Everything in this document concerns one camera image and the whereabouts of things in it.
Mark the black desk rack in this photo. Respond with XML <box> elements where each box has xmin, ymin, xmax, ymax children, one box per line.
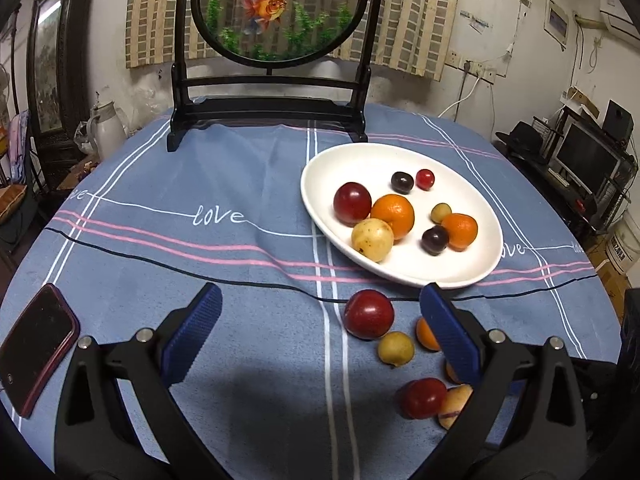
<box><xmin>495</xmin><ymin>110</ymin><xmax>640</xmax><ymax>241</ymax></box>

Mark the beige checked curtain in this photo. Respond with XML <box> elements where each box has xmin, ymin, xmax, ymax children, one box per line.
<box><xmin>125</xmin><ymin>0</ymin><xmax>463</xmax><ymax>82</ymax></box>

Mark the white wall electric panel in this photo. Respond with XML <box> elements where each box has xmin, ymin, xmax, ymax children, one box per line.
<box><xmin>544</xmin><ymin>0</ymin><xmax>570</xmax><ymax>52</ymax></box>

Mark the black hat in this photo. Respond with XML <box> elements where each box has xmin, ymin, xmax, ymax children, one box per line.
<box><xmin>495</xmin><ymin>121</ymin><xmax>543</xmax><ymax>158</ymax></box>

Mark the long cardboard box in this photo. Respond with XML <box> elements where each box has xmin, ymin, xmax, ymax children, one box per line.
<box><xmin>560</xmin><ymin>87</ymin><xmax>601</xmax><ymax>118</ymax></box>

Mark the black speaker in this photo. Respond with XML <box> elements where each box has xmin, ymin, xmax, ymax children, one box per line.
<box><xmin>602</xmin><ymin>100</ymin><xmax>635</xmax><ymax>143</ymax></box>

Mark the computer monitor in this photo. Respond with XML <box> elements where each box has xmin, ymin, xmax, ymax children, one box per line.
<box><xmin>555</xmin><ymin>120</ymin><xmax>623</xmax><ymax>193</ymax></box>

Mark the large red plum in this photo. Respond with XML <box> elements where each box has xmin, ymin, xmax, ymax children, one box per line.
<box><xmin>333</xmin><ymin>182</ymin><xmax>373</xmax><ymax>226</ymax></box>

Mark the blue striped tablecloth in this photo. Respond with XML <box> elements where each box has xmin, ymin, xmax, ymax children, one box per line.
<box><xmin>0</xmin><ymin>102</ymin><xmax>623</xmax><ymax>480</ymax></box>

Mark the small yellow fruit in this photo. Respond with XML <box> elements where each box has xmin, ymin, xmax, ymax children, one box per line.
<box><xmin>377</xmin><ymin>331</ymin><xmax>416</xmax><ymax>367</ymax></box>

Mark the white air conditioner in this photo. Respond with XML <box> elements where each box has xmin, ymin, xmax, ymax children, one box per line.
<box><xmin>599</xmin><ymin>0</ymin><xmax>640</xmax><ymax>36</ymax></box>

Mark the white plastic bucket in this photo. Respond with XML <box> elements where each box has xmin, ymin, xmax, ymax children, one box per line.
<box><xmin>602</xmin><ymin>220</ymin><xmax>640</xmax><ymax>276</ymax></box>

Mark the round goldfish screen black stand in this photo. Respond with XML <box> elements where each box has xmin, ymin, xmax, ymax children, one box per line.
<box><xmin>166</xmin><ymin>0</ymin><xmax>388</xmax><ymax>153</ymax></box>

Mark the red smartphone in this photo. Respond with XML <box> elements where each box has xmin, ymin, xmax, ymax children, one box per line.
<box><xmin>0</xmin><ymin>283</ymin><xmax>81</xmax><ymax>418</ymax></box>

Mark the white power cable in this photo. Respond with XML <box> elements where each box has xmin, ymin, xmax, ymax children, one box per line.
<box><xmin>437</xmin><ymin>72</ymin><xmax>481</xmax><ymax>118</ymax></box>

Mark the pale cream fruit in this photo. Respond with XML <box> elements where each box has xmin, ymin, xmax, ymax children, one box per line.
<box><xmin>438</xmin><ymin>384</ymin><xmax>474</xmax><ymax>430</ymax></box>

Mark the white jug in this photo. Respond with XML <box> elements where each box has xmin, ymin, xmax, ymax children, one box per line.
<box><xmin>89</xmin><ymin>100</ymin><xmax>128</xmax><ymax>161</ymax></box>

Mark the white oval plate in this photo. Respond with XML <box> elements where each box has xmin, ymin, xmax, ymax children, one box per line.
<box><xmin>300</xmin><ymin>144</ymin><xmax>504</xmax><ymax>289</ymax></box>

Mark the dark wooden framed painting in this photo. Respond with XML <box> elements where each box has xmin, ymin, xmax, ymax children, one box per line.
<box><xmin>25</xmin><ymin>0</ymin><xmax>101</xmax><ymax>176</ymax></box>

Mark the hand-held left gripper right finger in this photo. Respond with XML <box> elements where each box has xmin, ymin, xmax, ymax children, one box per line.
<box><xmin>417</xmin><ymin>282</ymin><xmax>588</xmax><ymax>480</ymax></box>

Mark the yellow speckled pear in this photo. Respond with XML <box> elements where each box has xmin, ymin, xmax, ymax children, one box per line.
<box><xmin>351</xmin><ymin>218</ymin><xmax>395</xmax><ymax>263</ymax></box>

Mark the brown cushion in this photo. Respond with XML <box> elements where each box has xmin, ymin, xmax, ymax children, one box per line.
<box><xmin>0</xmin><ymin>182</ymin><xmax>28</xmax><ymax>223</ymax></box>

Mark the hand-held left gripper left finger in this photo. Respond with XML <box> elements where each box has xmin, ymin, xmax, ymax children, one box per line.
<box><xmin>52</xmin><ymin>282</ymin><xmax>236</xmax><ymax>480</ymax></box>

